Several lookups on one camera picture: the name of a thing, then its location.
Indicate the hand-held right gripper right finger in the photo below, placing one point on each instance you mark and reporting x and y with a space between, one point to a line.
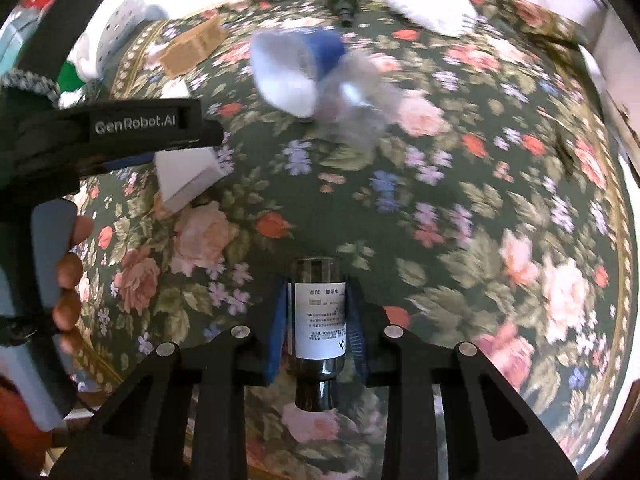
356 332

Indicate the person's left hand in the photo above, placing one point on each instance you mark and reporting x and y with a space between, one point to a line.
70 270

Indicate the small black bottle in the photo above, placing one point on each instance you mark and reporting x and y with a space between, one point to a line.
342 5

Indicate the blue paper cup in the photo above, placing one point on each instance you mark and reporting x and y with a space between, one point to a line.
292 72

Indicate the dark glass bottle white label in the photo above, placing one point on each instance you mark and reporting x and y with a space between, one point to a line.
317 320

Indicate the black foam block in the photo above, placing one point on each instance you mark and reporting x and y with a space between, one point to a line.
65 20

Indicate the white perforated basket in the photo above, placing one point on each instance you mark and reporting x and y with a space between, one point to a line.
120 25

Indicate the floral tablecloth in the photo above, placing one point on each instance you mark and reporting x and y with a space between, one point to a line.
450 200

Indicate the white crumpled tissue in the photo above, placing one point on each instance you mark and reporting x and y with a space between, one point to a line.
430 5

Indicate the clear plastic bottle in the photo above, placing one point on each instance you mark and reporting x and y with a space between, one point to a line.
362 105

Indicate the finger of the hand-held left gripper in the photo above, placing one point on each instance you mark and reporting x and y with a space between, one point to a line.
211 135
130 161

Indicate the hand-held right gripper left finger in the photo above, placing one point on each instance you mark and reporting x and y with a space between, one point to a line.
278 337

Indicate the small white box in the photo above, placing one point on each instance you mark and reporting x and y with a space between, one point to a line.
187 175

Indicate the white paper scrap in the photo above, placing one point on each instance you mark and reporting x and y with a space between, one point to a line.
176 89

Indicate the brown cardboard piece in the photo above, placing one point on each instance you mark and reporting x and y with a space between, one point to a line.
192 47

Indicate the green bag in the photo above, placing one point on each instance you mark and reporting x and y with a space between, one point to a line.
69 79

